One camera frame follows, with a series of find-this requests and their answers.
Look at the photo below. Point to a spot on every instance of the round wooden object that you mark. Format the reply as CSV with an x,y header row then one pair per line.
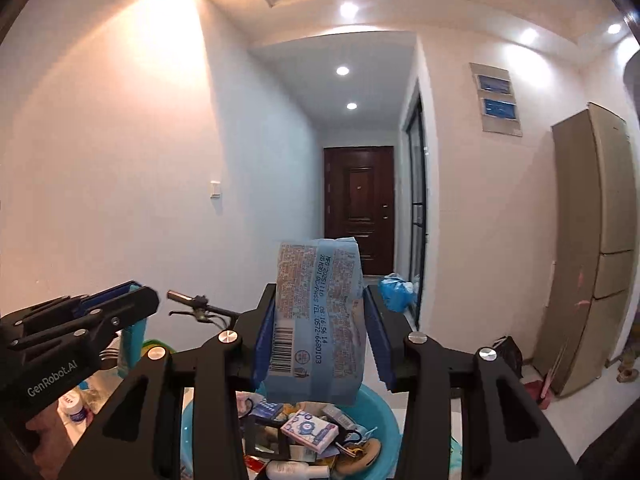
x,y
361,460

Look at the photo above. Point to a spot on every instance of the blue printed tissue packet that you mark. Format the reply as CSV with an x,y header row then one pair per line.
x,y
320,320

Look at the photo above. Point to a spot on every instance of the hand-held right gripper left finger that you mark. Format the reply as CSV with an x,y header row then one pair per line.
x,y
264,345

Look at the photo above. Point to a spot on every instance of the black framed glass door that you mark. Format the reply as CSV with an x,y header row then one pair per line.
x,y
416,200

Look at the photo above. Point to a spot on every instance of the red dustpan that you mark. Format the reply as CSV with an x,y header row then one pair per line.
x,y
537,392

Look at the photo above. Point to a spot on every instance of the black display case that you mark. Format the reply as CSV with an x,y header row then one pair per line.
x,y
265,442

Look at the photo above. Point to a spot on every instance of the gold refrigerator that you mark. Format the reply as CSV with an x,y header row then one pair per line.
x,y
585,250

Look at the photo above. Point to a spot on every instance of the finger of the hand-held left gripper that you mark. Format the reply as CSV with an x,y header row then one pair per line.
x,y
110,295
130,307

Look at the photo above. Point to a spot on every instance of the white plastic bottle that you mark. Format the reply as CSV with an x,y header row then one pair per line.
x,y
297,470

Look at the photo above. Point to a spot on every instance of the blue plastic basin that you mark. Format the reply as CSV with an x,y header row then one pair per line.
x,y
386,420

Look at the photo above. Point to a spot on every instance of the red and white box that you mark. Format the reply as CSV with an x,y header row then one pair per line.
x,y
254,464

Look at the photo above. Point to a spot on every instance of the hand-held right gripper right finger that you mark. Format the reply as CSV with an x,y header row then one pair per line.
x,y
380,340

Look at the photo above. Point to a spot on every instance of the brown entrance door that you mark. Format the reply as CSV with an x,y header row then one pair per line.
x,y
357,205

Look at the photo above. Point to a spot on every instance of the green wipes pack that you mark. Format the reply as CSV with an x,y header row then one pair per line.
x,y
457,455

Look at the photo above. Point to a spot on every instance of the blue plastic bag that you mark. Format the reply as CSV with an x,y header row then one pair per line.
x,y
397,292

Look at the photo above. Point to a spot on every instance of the grey electrical panel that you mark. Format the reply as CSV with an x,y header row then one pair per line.
x,y
496,99

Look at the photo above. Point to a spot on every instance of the white small box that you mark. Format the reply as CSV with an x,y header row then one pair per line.
x,y
339,416

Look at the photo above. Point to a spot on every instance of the person's left hand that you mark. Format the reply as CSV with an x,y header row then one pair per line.
x,y
50,437

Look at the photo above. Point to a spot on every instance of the black plastic bag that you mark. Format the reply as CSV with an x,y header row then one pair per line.
x,y
509,355

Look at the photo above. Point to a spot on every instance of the blue dotted small box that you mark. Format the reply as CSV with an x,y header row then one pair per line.
x,y
265,410

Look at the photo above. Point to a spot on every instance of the white cartoon tissue pack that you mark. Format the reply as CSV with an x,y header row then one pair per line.
x,y
305,427

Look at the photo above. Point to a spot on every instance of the white pill bottle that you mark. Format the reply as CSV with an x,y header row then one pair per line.
x,y
77,407

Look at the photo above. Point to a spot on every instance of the white light switch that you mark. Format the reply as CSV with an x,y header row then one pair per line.
x,y
215,188

